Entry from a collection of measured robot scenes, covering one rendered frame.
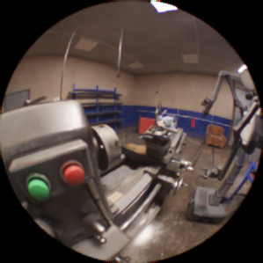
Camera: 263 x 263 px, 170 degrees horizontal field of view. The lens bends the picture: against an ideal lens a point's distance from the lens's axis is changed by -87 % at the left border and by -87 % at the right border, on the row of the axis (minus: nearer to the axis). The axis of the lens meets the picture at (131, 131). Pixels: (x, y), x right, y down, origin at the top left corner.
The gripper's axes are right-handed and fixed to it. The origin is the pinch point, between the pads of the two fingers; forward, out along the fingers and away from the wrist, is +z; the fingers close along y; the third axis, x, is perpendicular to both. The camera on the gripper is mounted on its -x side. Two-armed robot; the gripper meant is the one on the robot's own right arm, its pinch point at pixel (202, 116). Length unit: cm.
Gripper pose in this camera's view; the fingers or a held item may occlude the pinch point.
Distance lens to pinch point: 114.9
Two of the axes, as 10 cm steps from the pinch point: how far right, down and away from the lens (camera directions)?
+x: 6.9, 6.4, -3.3
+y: -5.8, 2.2, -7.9
